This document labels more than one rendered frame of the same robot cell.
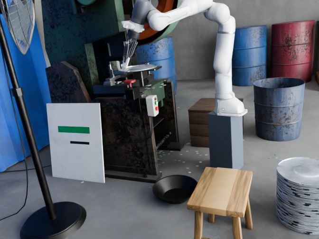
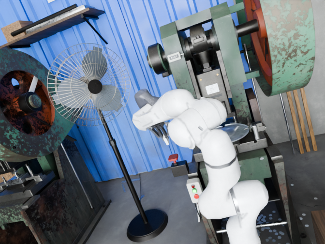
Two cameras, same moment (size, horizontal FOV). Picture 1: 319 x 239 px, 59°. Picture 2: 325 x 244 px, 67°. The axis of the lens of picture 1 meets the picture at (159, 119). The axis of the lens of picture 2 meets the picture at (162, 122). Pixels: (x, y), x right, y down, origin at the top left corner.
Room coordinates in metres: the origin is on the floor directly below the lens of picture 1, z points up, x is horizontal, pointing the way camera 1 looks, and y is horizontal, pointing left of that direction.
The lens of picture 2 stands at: (1.60, -1.22, 1.37)
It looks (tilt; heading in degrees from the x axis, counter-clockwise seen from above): 15 degrees down; 81
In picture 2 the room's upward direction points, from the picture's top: 19 degrees counter-clockwise
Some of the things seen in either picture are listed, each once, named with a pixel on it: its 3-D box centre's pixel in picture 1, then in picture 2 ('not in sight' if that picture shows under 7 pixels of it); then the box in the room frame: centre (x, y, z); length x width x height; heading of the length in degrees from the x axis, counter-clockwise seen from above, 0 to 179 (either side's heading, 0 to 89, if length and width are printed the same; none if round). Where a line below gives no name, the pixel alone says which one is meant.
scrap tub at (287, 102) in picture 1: (277, 108); not in sight; (2.40, -1.07, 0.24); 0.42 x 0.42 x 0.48
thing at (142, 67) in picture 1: (137, 68); (224, 133); (2.15, 0.12, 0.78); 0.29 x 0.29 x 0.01
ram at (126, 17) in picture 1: (122, 34); (213, 91); (2.19, 0.19, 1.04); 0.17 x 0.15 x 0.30; 65
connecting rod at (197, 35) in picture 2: not in sight; (203, 53); (2.21, 0.23, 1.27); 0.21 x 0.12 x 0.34; 65
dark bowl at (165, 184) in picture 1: (175, 191); not in sight; (1.60, -0.05, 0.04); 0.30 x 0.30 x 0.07
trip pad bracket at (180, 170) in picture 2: (134, 100); (182, 175); (1.83, 0.15, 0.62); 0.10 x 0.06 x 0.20; 155
